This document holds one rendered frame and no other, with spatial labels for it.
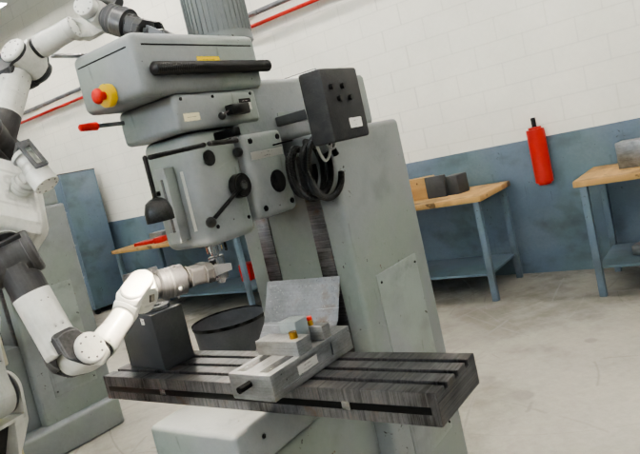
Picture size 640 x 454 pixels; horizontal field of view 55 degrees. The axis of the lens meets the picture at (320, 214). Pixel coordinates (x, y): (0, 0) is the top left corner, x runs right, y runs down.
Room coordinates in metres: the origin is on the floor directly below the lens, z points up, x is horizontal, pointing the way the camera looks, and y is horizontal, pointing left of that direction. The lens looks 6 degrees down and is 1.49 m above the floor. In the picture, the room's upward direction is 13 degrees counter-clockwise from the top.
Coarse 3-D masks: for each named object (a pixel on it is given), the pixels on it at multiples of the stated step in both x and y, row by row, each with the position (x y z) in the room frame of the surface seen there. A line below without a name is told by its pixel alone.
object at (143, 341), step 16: (160, 304) 2.01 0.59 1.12; (176, 304) 2.01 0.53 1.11; (144, 320) 1.95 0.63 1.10; (160, 320) 1.94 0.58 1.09; (176, 320) 1.98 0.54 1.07; (128, 336) 2.04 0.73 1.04; (144, 336) 1.97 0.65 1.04; (160, 336) 1.93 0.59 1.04; (176, 336) 1.97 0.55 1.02; (128, 352) 2.06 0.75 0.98; (144, 352) 1.99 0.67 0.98; (160, 352) 1.92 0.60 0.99; (176, 352) 1.96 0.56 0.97; (192, 352) 2.00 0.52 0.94; (160, 368) 1.94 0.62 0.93
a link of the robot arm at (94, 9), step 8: (80, 0) 1.82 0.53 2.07; (88, 0) 1.81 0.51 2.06; (96, 0) 1.84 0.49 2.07; (104, 0) 1.85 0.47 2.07; (112, 0) 1.84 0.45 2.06; (120, 0) 1.85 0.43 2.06; (80, 8) 1.81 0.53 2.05; (88, 8) 1.80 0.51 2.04; (96, 8) 1.82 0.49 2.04; (104, 8) 1.81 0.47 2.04; (88, 16) 1.81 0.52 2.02; (96, 16) 1.83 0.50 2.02; (104, 16) 1.80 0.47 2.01; (96, 24) 1.84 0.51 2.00; (104, 24) 1.81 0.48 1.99
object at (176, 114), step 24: (168, 96) 1.64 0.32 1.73; (192, 96) 1.68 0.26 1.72; (216, 96) 1.75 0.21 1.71; (240, 96) 1.83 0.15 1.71; (120, 120) 1.76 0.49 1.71; (144, 120) 1.70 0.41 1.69; (168, 120) 1.64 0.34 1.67; (192, 120) 1.66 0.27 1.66; (216, 120) 1.73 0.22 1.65; (240, 120) 1.81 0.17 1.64; (144, 144) 1.75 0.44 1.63
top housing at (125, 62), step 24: (120, 48) 1.56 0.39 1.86; (144, 48) 1.56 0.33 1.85; (168, 48) 1.63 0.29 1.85; (192, 48) 1.70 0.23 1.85; (216, 48) 1.77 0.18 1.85; (240, 48) 1.86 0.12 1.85; (96, 72) 1.63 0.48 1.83; (120, 72) 1.58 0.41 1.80; (144, 72) 1.55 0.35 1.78; (240, 72) 1.83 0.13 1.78; (120, 96) 1.59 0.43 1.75; (144, 96) 1.57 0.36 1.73
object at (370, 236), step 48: (288, 144) 2.05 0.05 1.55; (336, 144) 1.99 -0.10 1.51; (384, 144) 2.24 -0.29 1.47; (384, 192) 2.18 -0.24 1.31; (288, 240) 2.10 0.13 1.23; (336, 240) 1.98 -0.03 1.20; (384, 240) 2.12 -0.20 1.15; (384, 288) 2.06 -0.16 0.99; (384, 336) 2.01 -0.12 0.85; (432, 336) 2.27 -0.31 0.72; (384, 432) 1.98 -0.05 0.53; (432, 432) 2.14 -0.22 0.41
